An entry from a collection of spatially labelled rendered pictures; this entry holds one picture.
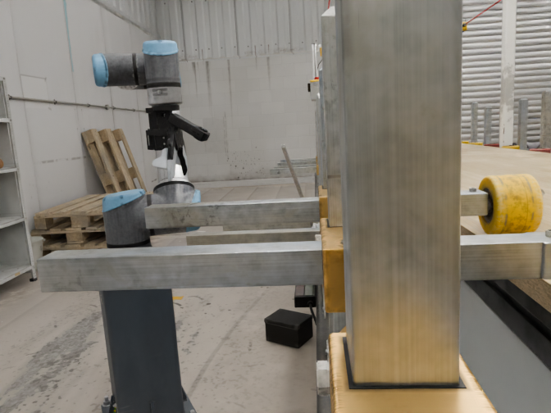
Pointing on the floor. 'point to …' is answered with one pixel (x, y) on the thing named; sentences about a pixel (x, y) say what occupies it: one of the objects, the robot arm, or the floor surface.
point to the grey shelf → (11, 203)
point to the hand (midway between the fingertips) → (179, 179)
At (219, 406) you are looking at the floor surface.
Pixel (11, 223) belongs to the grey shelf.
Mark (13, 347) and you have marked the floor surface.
